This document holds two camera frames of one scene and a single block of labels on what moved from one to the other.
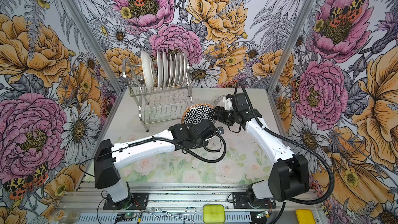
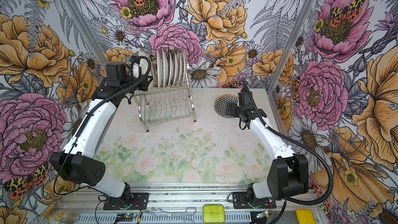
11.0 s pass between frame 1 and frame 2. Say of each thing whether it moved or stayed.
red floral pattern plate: stayed
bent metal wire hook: stayed
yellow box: stayed
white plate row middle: stayed
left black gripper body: moved
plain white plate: moved
